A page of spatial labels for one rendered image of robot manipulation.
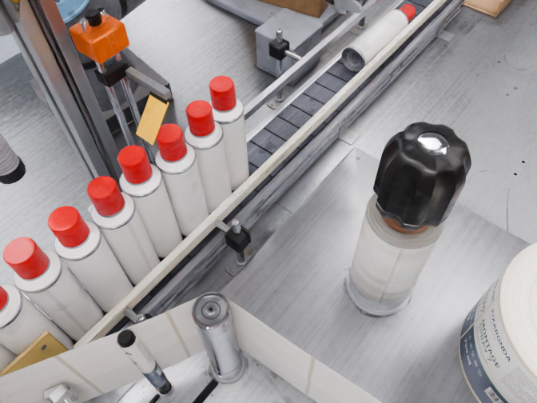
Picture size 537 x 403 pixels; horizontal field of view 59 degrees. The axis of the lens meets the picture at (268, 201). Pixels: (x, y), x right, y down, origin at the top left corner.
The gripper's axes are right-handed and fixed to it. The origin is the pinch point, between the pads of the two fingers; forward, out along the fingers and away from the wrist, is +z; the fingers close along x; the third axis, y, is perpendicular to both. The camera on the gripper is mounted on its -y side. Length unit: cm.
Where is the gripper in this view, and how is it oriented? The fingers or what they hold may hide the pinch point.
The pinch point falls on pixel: (340, 4)
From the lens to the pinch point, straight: 84.0
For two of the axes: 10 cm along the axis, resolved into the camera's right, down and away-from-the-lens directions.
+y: 7.7, 5.1, -3.7
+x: 6.0, -7.9, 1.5
